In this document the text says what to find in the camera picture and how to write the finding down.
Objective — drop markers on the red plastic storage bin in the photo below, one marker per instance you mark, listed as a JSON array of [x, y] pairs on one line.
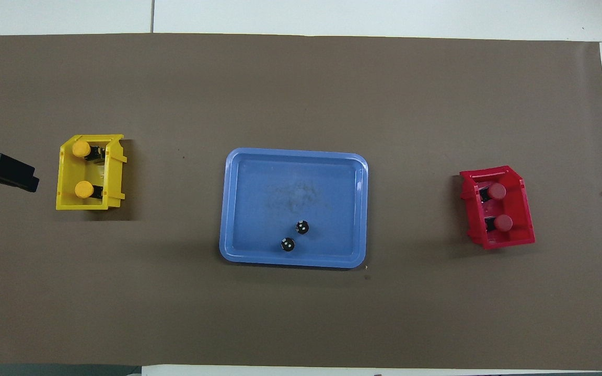
[[527, 224]]

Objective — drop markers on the brown paper table mat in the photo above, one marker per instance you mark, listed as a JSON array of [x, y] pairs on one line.
[[301, 78]]

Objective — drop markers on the blue plastic tray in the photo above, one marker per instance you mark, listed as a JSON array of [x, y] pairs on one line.
[[259, 209]]

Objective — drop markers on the small black cylinder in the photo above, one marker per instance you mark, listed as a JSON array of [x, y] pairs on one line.
[[302, 227], [288, 244]]

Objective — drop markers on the yellow push button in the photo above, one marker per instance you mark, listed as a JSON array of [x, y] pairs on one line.
[[83, 189], [81, 149]]

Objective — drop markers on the red push button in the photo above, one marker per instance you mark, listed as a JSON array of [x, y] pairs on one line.
[[497, 191], [504, 223]]

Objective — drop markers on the yellow plastic storage bin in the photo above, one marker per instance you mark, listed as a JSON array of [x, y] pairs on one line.
[[65, 198]]

